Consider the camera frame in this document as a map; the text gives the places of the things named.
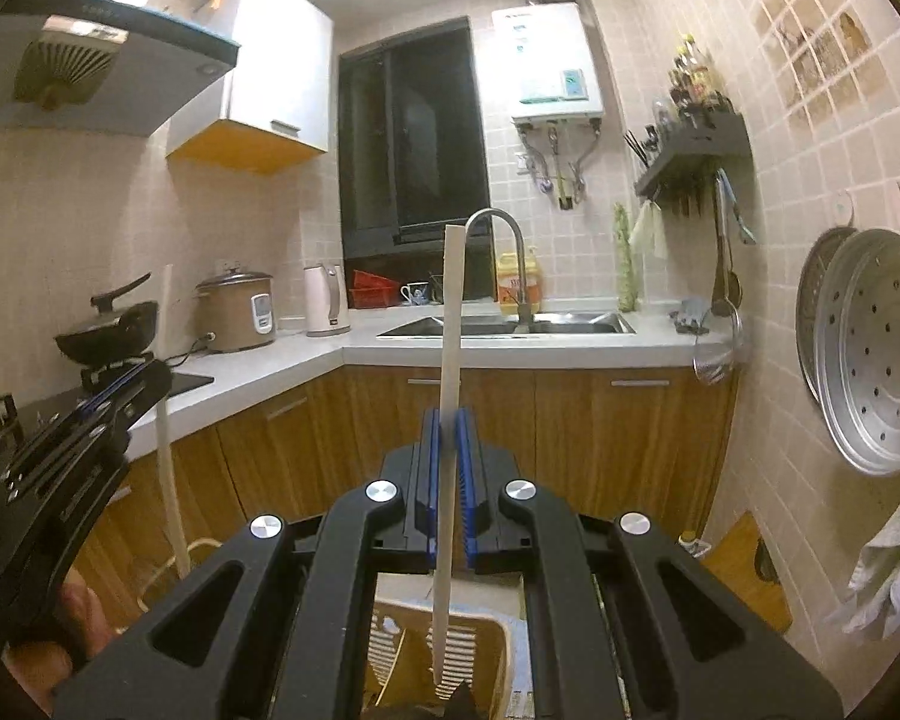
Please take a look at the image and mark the grey range hood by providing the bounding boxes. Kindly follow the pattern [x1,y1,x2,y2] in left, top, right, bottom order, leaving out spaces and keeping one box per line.
[0,0,241,140]

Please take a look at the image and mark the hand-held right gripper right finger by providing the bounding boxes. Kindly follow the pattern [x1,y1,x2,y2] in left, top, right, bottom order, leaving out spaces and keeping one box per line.
[454,409,845,720]

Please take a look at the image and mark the straw hand fan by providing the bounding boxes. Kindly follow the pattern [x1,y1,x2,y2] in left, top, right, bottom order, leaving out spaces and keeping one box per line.
[11,31,119,111]

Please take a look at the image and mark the yellow detergent bottle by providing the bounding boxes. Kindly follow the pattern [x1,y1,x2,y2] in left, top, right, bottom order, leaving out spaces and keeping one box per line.
[495,251,543,317]

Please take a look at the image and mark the plain steel steamer tray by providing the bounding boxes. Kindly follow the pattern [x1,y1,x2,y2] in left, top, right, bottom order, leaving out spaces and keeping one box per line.
[795,225,857,407]

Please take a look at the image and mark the black wok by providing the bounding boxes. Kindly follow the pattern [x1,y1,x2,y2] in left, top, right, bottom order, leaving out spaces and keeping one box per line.
[54,274,160,365]

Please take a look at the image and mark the white water heater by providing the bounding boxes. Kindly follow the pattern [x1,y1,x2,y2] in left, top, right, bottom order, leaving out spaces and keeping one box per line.
[491,2,605,125]

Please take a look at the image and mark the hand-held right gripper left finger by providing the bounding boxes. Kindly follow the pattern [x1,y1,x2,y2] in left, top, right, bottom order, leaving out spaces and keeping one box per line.
[52,409,445,720]

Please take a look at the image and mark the green loofah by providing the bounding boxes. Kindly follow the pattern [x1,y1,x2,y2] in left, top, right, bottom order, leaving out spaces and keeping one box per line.
[613,202,640,313]

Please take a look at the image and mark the white wall cabinet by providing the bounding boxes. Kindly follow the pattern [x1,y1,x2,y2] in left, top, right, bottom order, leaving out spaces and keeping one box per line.
[166,0,336,177]

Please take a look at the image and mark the hanging tongs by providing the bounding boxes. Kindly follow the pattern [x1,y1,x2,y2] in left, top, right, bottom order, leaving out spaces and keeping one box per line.
[716,169,758,245]

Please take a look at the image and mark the white hanging cloth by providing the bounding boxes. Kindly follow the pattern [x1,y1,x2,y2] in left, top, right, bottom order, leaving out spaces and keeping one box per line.
[630,199,669,260]

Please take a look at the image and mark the white electric kettle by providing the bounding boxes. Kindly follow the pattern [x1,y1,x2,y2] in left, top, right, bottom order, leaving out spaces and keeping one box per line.
[303,262,352,337]

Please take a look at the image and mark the wooden stool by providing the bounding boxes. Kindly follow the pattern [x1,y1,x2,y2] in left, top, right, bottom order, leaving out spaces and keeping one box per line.
[701,510,794,635]

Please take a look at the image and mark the hanging wire strainer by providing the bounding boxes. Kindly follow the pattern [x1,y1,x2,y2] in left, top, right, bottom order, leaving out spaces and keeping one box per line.
[694,296,746,386]

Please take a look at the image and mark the water heater hoses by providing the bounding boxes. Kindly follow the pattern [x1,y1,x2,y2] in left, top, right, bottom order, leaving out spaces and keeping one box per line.
[517,120,602,212]

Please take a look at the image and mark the person's left hand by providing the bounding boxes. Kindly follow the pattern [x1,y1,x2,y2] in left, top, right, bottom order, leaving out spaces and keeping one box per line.
[4,581,117,717]

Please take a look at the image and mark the black gas stove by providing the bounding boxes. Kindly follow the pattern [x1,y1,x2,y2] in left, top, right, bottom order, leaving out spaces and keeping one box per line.
[0,367,215,482]

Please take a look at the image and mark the tall sauce bottle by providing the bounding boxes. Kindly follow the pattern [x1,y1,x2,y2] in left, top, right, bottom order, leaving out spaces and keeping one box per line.
[679,34,712,110]

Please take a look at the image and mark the beige rice cooker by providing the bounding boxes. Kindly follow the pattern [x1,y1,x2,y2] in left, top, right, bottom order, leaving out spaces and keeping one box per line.
[195,268,277,353]

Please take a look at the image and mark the dark window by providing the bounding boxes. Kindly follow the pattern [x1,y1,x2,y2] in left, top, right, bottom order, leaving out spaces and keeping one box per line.
[337,17,494,260]

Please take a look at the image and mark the white kitchen countertop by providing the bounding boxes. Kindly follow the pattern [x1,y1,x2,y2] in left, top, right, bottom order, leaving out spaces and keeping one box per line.
[124,311,747,460]

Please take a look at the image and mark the red plastic basket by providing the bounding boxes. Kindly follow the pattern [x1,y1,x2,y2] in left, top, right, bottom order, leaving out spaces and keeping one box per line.
[349,270,395,309]

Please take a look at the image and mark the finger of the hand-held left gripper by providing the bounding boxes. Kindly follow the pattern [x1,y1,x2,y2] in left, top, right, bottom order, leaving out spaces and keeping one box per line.
[0,358,152,467]
[21,360,174,482]

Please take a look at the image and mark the grey hanging towel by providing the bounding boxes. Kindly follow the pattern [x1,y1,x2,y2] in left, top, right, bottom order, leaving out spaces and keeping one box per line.
[844,476,900,643]

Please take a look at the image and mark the black wall rack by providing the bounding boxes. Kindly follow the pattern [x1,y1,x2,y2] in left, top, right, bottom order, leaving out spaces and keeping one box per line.
[634,114,751,218]

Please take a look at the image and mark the wooden base cabinets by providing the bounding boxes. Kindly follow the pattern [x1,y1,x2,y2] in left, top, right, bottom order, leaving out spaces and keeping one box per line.
[67,366,740,620]

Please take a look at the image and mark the steel sink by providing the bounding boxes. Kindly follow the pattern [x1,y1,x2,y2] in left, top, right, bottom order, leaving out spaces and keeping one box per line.
[377,311,637,339]

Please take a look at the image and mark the steel faucet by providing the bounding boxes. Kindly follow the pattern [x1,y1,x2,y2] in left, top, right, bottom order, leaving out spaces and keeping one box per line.
[465,208,535,335]

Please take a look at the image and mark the light wooden chopstick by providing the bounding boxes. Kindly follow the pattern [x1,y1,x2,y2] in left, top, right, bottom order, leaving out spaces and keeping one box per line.
[157,262,194,580]
[429,223,469,700]

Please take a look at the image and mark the beige plastic utensil basket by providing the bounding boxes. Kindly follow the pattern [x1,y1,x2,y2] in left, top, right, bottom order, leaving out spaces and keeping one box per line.
[136,536,512,720]

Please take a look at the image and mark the dark chopsticks bundle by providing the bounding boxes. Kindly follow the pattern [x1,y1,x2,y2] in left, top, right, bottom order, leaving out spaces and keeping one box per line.
[624,127,662,167]

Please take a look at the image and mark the perforated steel steamer tray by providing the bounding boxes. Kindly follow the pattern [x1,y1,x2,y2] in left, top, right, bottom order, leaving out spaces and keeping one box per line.
[814,229,900,478]

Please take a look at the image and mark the grey sponge holder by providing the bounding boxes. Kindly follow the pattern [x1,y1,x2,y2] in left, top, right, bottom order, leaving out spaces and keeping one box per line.
[671,298,713,335]

